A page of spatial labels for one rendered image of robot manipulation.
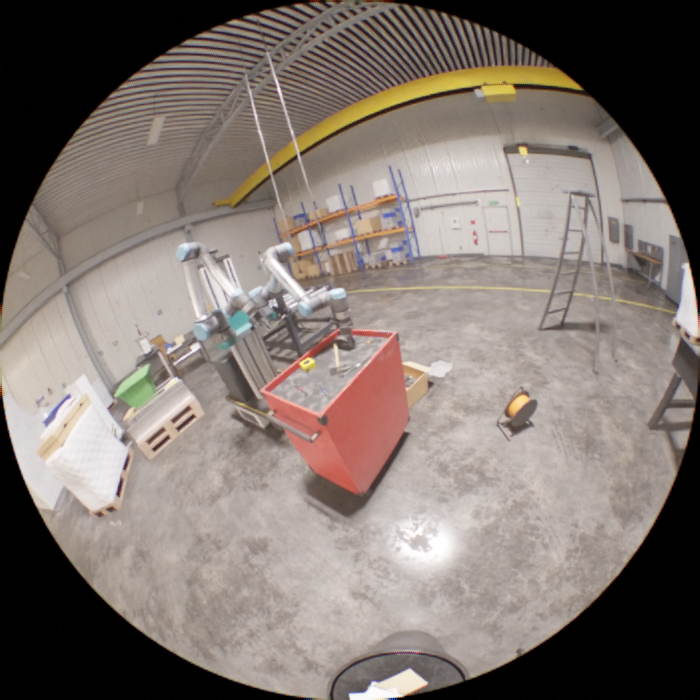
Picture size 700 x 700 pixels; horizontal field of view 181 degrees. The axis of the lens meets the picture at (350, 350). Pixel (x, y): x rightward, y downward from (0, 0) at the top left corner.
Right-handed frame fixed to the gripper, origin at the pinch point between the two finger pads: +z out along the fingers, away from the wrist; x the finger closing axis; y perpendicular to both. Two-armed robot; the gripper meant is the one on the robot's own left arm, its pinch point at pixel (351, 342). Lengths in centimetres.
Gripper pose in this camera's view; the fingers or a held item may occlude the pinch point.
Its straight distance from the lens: 138.4
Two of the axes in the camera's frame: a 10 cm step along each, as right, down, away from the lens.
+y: 9.4, -1.1, -3.1
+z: 2.5, 8.5, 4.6
